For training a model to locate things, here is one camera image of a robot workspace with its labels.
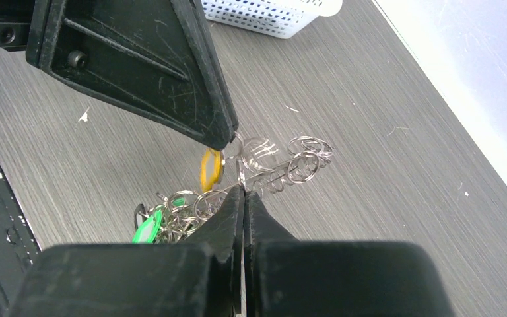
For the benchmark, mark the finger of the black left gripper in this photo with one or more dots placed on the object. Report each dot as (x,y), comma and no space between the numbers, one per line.
(155,59)

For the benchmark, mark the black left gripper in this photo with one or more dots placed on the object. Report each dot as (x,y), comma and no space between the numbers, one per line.
(22,28)

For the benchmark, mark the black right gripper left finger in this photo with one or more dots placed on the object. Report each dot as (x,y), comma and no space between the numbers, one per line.
(199,276)

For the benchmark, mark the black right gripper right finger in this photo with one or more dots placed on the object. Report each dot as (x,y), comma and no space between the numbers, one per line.
(286,276)

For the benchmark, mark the large metal keyring with rings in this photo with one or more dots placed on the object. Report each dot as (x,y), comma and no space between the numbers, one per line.
(258,170)

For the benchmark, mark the yellow key tag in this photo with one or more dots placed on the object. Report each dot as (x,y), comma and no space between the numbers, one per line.
(212,169)

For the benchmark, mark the green key tag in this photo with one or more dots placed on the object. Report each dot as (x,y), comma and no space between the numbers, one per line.
(153,227)

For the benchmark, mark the white perforated plastic basket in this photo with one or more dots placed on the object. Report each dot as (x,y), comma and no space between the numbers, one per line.
(280,19)

